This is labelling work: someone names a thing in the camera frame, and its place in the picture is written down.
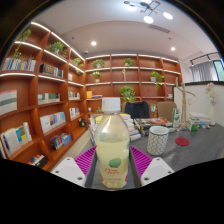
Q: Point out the grey curtain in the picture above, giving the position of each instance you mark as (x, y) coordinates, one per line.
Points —
(203, 71)

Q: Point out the black ceiling track rail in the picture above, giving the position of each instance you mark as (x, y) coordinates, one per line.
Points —
(203, 57)

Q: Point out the black-framed window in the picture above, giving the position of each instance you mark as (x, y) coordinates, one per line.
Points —
(219, 70)

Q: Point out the ceiling air vent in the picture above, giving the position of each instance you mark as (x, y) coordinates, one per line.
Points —
(159, 28)

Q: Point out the green-white box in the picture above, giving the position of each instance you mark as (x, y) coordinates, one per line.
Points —
(192, 124)

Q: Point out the white vase with flowers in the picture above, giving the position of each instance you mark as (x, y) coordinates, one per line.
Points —
(212, 113)

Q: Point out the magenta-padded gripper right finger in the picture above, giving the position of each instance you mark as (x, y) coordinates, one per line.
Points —
(156, 170)

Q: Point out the wooden artist mannequin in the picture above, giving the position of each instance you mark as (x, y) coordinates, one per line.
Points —
(182, 103)

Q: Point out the tall green-white carton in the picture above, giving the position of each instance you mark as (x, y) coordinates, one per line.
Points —
(175, 117)

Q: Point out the round recessed ceiling light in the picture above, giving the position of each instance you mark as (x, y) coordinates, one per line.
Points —
(93, 43)
(173, 48)

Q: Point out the white wall socket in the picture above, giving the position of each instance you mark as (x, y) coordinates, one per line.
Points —
(189, 100)

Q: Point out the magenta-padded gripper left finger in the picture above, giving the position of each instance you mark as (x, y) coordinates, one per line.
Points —
(68, 170)

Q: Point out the stack of dark books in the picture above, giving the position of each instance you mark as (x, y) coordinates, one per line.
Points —
(150, 123)

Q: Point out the flat round red coaster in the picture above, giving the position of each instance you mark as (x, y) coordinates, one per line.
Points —
(182, 141)

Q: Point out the white triangle-patterned cup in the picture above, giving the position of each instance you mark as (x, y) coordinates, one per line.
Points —
(157, 141)

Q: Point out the wooden shelf unit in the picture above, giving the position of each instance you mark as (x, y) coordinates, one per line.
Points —
(33, 110)

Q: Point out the yellow drink bottle white cap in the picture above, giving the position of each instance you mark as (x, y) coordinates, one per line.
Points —
(112, 146)

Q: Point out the dark office chair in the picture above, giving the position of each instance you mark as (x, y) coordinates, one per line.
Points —
(136, 110)

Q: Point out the stack of white tissue packs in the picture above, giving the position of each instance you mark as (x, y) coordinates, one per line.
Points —
(200, 116)

